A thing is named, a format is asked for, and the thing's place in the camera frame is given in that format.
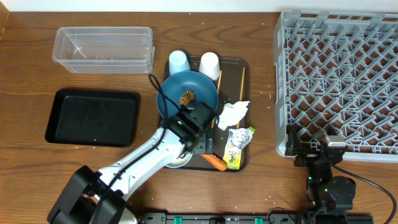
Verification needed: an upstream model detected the orange carrot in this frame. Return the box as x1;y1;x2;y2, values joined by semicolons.
201;154;227;171

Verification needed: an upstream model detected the light blue bowl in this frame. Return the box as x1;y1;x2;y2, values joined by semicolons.
165;153;192;169

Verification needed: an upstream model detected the brown textured food piece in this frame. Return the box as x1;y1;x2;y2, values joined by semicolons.
178;90;195;107

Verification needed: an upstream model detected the dark blue plate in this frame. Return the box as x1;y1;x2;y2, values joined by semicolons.
161;71;219;117

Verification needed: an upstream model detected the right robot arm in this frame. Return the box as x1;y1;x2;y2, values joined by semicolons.
285;125;356;223

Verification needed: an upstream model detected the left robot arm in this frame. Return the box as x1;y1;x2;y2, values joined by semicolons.
47;108;216;223

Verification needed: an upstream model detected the grey dishwasher rack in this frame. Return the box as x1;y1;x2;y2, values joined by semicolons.
273;10;397;163

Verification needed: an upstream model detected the black waste tray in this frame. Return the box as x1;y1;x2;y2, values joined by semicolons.
45;88;140;147

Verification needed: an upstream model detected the left wooden chopstick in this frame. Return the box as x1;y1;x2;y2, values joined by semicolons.
211;70;222;129

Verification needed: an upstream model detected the green foil snack wrapper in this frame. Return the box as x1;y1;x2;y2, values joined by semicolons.
223;127;256;170

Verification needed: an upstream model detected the crumpled white napkin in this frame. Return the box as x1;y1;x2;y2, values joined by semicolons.
218;101;250;131

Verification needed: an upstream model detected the dark brown serving tray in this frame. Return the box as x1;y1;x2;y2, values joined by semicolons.
157;55;250;173

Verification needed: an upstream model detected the light blue cup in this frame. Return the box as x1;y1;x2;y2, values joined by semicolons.
169;50;191;75

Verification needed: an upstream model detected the white cup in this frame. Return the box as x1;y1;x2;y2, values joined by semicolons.
199;52;220;80

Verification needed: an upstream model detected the clear plastic bin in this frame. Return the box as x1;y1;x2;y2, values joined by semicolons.
52;27;155;74

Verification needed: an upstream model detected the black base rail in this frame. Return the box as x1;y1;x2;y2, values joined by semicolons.
138;211;374;224

